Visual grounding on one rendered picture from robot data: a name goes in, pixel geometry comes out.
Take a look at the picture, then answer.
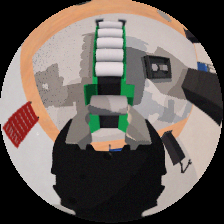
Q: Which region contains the white cylinder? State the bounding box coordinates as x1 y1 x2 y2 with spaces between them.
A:
97 37 123 49
98 28 123 38
99 21 122 29
96 48 123 62
95 62 123 77

